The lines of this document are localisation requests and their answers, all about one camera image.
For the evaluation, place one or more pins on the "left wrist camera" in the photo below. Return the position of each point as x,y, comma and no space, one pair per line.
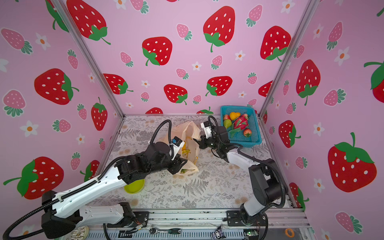
176,147

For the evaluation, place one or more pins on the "teal plastic basket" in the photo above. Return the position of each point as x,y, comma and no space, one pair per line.
250,115

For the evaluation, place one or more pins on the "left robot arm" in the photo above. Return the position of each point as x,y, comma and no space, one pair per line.
68,210

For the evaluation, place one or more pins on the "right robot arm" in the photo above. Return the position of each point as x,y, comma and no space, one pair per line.
268,186

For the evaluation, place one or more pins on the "translucent beige plastic bag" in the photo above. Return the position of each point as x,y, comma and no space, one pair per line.
187,132

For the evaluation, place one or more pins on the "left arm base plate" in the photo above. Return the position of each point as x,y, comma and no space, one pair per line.
137,220

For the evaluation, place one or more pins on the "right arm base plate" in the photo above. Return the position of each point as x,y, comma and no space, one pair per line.
242,219

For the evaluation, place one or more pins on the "orange yellow fake mango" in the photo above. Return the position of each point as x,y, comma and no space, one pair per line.
234,116

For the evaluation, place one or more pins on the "green fake pear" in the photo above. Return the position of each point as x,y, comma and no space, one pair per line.
227,123

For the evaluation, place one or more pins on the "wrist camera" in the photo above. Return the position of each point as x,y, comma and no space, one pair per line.
206,126
176,147

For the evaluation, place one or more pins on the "yellow fake banana bunch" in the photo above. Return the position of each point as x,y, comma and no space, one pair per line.
188,147

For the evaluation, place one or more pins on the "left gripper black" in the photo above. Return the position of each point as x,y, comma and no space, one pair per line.
178,165

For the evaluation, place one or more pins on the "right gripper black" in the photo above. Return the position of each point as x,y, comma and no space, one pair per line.
202,142

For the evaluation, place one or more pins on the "white sprinkled donut toy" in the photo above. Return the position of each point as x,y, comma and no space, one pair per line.
80,233

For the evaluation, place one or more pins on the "lime green bowl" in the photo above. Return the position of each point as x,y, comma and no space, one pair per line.
135,187

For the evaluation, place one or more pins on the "ratchet screwdriver green handle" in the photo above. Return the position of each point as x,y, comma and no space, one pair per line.
173,231

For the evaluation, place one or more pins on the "pink fake dragon fruit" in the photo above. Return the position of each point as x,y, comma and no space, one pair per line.
239,125

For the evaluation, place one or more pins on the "aluminium frame rail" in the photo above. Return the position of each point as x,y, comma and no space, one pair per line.
198,224

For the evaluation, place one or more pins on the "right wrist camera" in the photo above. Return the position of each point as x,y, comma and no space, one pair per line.
206,126

